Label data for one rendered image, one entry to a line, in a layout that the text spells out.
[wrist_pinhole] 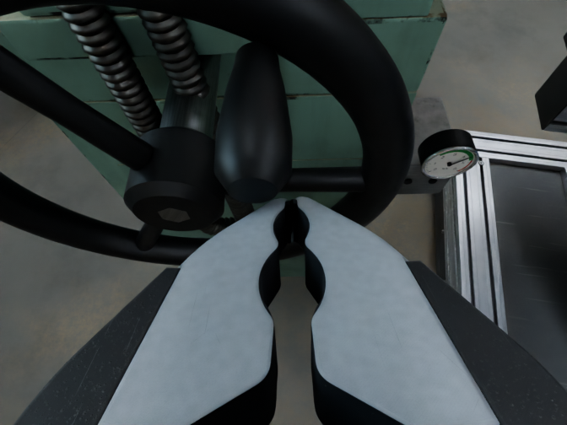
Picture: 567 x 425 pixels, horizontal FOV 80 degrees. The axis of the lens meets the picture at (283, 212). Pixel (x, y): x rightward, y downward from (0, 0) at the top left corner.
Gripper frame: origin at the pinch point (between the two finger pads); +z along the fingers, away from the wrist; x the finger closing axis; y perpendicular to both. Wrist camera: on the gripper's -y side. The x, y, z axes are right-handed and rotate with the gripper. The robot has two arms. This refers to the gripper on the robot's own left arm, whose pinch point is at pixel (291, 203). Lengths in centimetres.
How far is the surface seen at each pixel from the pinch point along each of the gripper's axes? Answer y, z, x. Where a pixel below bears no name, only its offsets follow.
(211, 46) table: -3.6, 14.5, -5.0
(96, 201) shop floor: 50, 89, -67
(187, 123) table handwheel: 0.5, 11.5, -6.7
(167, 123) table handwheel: 0.5, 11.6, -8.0
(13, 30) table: -5.1, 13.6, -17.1
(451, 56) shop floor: 18, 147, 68
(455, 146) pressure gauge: 8.5, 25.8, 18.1
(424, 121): 9.5, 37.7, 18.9
